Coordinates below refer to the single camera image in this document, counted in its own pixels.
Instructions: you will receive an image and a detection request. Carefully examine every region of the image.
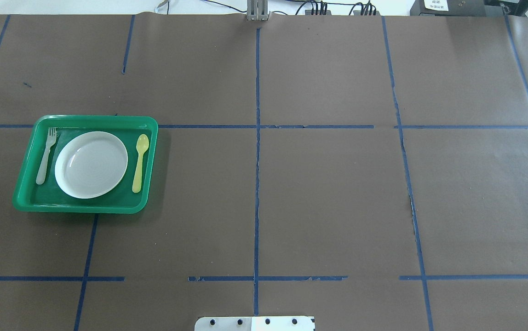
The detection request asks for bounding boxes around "pale green plastic fork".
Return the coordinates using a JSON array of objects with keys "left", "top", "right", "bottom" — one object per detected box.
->
[{"left": 35, "top": 126, "right": 57, "bottom": 186}]

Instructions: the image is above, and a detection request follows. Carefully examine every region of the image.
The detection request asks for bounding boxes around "yellow plastic spoon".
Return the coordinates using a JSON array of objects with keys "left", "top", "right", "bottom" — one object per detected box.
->
[{"left": 132, "top": 134, "right": 150, "bottom": 194}]

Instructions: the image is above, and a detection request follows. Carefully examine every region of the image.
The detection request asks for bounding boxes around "green plastic tray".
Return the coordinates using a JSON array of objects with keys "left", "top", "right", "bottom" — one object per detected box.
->
[{"left": 12, "top": 115, "right": 158, "bottom": 214}]

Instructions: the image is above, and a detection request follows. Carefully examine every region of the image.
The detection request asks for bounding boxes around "white round plate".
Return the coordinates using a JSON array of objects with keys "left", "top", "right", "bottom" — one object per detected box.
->
[{"left": 54, "top": 131, "right": 129, "bottom": 199}]

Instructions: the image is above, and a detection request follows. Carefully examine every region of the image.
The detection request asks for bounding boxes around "black desktop box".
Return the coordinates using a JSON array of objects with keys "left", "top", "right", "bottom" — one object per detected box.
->
[{"left": 409, "top": 0, "right": 486, "bottom": 17}]

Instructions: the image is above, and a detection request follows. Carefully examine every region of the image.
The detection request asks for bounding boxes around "aluminium frame post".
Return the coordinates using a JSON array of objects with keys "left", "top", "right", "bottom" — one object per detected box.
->
[{"left": 247, "top": 0, "right": 270, "bottom": 21}]

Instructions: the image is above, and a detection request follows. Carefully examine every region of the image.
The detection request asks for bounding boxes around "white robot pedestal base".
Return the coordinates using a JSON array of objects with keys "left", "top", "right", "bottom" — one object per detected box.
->
[{"left": 194, "top": 316, "right": 316, "bottom": 331}]

